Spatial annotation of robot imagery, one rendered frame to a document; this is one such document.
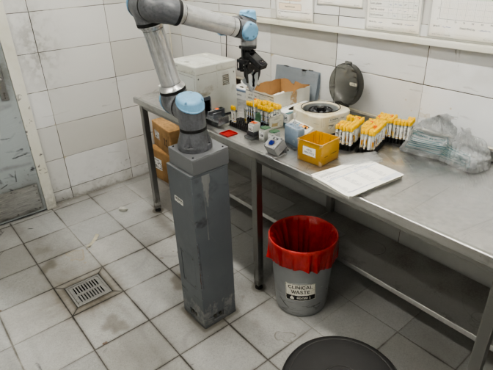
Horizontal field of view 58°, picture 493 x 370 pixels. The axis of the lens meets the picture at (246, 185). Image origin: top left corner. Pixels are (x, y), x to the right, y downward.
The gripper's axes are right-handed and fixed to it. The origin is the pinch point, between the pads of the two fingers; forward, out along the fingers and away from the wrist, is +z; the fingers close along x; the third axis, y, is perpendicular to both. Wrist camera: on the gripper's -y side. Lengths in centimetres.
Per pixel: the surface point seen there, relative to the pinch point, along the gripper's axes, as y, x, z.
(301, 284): -42, 8, 88
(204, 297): -15, 48, 91
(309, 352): -97, 64, 46
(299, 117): -11.4, -20.7, 16.7
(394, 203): -85, 6, 24
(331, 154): -46, -5, 21
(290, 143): -21.8, -4.1, 22.6
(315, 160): -43.3, 2.9, 22.0
